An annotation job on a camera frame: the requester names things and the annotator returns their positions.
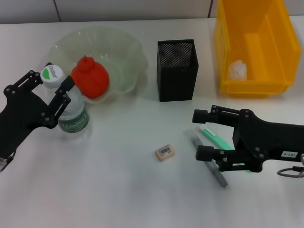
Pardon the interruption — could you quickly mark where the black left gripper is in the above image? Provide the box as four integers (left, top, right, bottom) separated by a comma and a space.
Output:
0, 62, 76, 173

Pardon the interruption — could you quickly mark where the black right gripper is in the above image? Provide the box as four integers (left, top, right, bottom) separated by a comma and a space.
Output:
191, 104, 304, 173

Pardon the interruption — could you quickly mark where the beige eraser with barcode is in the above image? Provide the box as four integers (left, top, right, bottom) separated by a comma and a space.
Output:
154, 143, 177, 163

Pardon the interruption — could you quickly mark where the clear green-label water bottle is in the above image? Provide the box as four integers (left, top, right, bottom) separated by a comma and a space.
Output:
40, 63, 91, 142

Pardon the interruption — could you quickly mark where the grey marker pen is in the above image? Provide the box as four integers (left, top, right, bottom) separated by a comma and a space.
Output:
184, 129, 228, 188

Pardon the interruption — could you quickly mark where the white paper ball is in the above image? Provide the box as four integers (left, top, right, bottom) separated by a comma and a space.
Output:
228, 59, 248, 80

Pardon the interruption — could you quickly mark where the black mesh pen holder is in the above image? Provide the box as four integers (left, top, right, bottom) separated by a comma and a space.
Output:
156, 39, 199, 103

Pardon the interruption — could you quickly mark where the pale green glass fruit bowl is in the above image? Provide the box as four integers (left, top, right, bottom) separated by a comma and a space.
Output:
48, 27, 149, 104

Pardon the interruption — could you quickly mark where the yellow plastic bin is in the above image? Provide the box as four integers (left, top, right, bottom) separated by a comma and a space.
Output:
213, 0, 302, 98

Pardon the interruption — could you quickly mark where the grey right wrist cable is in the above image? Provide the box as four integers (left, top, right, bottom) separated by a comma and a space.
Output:
276, 153, 304, 178

